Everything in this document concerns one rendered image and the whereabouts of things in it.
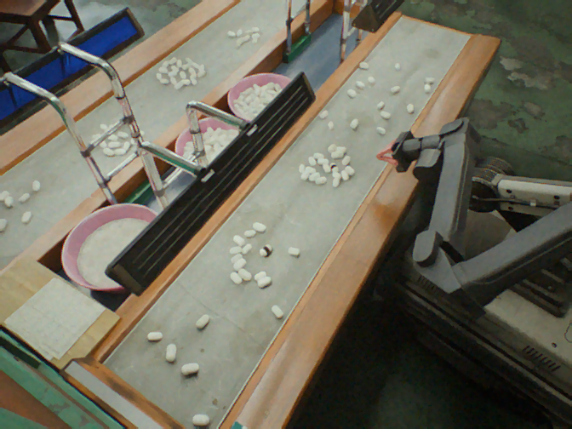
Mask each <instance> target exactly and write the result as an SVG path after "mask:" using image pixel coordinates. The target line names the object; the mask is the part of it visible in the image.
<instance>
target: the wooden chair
mask: <svg viewBox="0 0 572 429"><path fill-rule="evenodd" d="M60 1H61V0H0V22H9V23H15V24H18V25H23V26H22V27H21V28H20V29H19V30H18V31H17V32H16V33H15V34H13V35H12V36H11V37H10V38H9V39H8V40H7V41H6V42H5V43H0V67H1V69H2V71H3V72H4V74H6V73H10V72H11V69H10V67H9V64H8V62H7V61H6V60H5V59H4V57H3V53H4V52H5V51H6V50H15V51H24V52H31V53H39V54H47V53H49V52H50V51H52V49H51V48H50V45H49V42H48V40H47V38H46V36H45V34H43V30H42V28H41V26H40V24H39V22H40V21H41V20H42V19H53V20H64V21H70V22H74V24H75V26H76V28H77V29H76V30H75V31H74V32H73V34H72V35H71V36H70V37H69V38H68V39H67V40H66V41H68V40H70V39H71V38H73V37H75V36H76V35H78V34H79V33H82V32H83V31H85V29H84V27H83V25H82V23H81V21H80V19H79V16H78V13H77V10H76V7H75V5H74V3H73V2H72V0H63V1H64V4H65V6H66V8H67V10H68V12H69V14H71V15H62V14H49V12H50V11H51V10H52V9H54V8H55V7H56V6H57V5H58V4H59V2H60ZM28 28H29V30H31V33H32V35H33V38H34V40H35V42H36V44H37V45H41V46H42V48H33V47H27V46H18V45H14V44H13V43H14V42H15V41H16V40H17V39H18V38H19V37H20V36H21V35H22V34H23V33H24V32H25V31H26V30H27V29H28ZM11 73H12V72H11Z"/></svg>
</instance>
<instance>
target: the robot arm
mask: <svg viewBox="0 0 572 429"><path fill-rule="evenodd" d="M482 151H483V138H482V136H481V135H480V134H479V133H478V131H477V130H476V128H475V127H474V126H473V125H472V123H471V122H470V120H469V119H468V118H467V117H461V118H459V119H456V120H455V121H453V122H452V123H447V124H445V125H443V127H442V128H441V131H440V133H439V134H432V135H428V136H423V137H419V138H415V137H414V136H413V134H412V132H411V130H409V131H406V132H402V133H401V134H400V135H399V136H398V137H397V138H396V139H393V140H392V141H391V142H390V143H389V144H388V145H387V146H385V147H384V148H383V149H382V150H380V151H379V152H378V153H376V157H377V160H379V159H380V160H382V161H386V162H389V163H391V164H393V165H396V166H395V170H396V171H397V173H407V170H408V169H409V166H410V165H411V163H412V162H413V161H416V160H417V161H416V164H415V166H414V168H413V176H414V177H415V178H416V179H417V180H419V181H421V182H425V183H431V182H433V181H434V180H435V179H436V177H437V176H439V175H440V178H439V183H438V190H437V195H436V199H435V203H434V207H433V211H432V219H431V224H430V227H429V230H428V231H425V232H422V233H420V234H418V235H417V237H416V241H415V248H414V252H413V259H414V266H415V268H416V269H417V270H418V271H419V274H420V275H422V277H423V278H424V279H425V280H426V281H427V282H429V283H430V284H431V285H433V286H434V287H435V288H436V289H437V290H438V291H439V292H440V293H441V295H442V296H443V297H445V298H446V299H447V300H449V301H450V302H452V303H453V304H454V305H456V306H458V307H459V308H460V309H461V310H462V311H463V312H465V313H466V314H467V315H469V316H470V317H472V318H473V319H477V318H480V317H481V316H483V315H485V314H487V312H486V310H485V308H484V307H485V306H487V305H488V304H490V303H491V302H492V301H493V300H494V299H495V298H496V297H497V296H499V295H500V294H502V293H503V292H504V291H507V290H508V289H509V288H511V287H513V286H514V285H516V284H518V283H520V282H522V281H523V280H524V279H527V278H529V277H531V276H533V275H535V274H536V273H537V272H540V271H543V270H545V268H546V267H548V266H550V265H551V264H553V263H555V262H557V261H559V260H561V259H563V258H564V257H566V256H568V255H570V254H572V201H571V202H569V203H567V204H565V205H564V206H563V207H560V208H559V209H556V210H555V211H553V212H551V213H550V214H549V215H546V216H544V217H543V218H541V219H540V220H538V221H536V222H535V223H533V224H531V225H529V226H527V227H525V228H524V229H523V230H522V231H520V232H518V233H516V234H513V235H512V236H510V237H509V238H507V239H506V240H504V241H502V242H501V243H500V244H499V245H497V246H495V247H494V248H492V249H490V250H488V251H486V252H485V253H483V254H481V255H479V256H477V257H475V258H473V259H471V260H467V261H464V257H465V248H464V234H465V227H466V216H467V210H468V204H469V198H470V192H471V185H472V175H473V174H474V169H475V165H476V161H477V160H478V158H479V153H480V152H482ZM388 152H389V153H391V155H383V154H385V153H388Z"/></svg>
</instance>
